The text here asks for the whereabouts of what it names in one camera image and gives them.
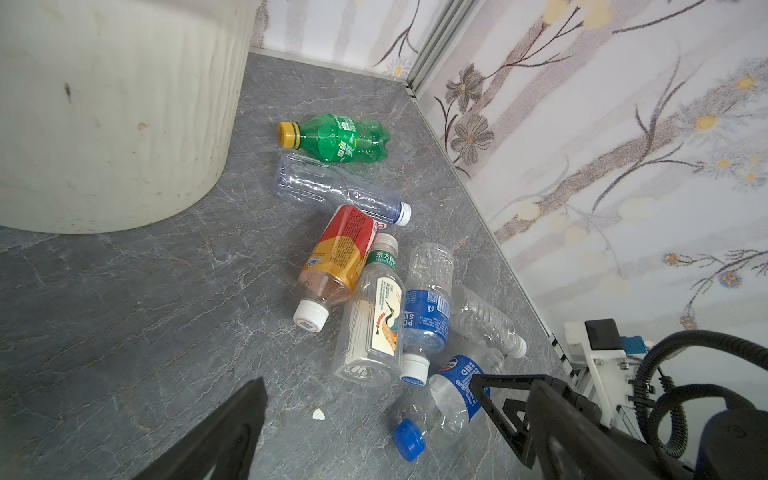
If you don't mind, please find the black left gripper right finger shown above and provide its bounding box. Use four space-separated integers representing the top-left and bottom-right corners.
470 374 694 479

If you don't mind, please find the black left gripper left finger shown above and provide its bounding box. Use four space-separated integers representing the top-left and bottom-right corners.
136 377 268 479

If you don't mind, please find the pepsi bottle blue cap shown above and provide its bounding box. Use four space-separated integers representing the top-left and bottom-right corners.
392 353 506 463

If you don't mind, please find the blue label bottle white cap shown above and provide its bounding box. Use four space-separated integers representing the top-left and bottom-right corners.
398 243 455 387

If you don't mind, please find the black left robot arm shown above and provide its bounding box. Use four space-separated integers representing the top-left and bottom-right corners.
138 375 767 479

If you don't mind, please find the cream plastic waste bin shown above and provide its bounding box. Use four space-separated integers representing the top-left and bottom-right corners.
1 1 258 234

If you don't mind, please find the clear ribbed bottle white cap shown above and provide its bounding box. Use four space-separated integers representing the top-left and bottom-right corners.
450 284 528 359

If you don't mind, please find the clear bottle green white label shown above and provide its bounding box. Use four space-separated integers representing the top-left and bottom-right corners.
331 233 404 387

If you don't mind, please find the red yellow label tea bottle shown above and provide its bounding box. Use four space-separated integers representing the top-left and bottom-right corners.
293 205 377 332

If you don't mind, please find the clear crushed bottle white cap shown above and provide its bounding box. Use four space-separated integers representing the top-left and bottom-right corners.
273 153 412 226

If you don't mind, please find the green bottle yellow cap right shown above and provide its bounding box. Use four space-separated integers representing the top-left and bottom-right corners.
278 113 390 164

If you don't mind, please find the black corrugated cable hose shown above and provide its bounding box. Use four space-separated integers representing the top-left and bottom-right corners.
632 329 768 460

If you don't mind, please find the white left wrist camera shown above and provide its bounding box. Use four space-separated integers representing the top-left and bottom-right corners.
561 319 653 439

